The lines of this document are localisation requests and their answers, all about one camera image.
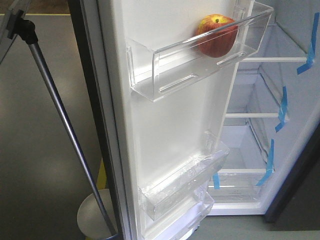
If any fridge door with shelves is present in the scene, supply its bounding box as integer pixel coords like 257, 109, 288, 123
68, 0, 274, 240

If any red yellow apple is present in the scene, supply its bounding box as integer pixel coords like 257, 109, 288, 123
195, 13, 238, 58

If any dark grey fridge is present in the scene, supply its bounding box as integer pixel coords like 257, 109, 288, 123
208, 0, 320, 222

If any silver sign stand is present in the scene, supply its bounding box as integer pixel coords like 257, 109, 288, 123
0, 0, 121, 240

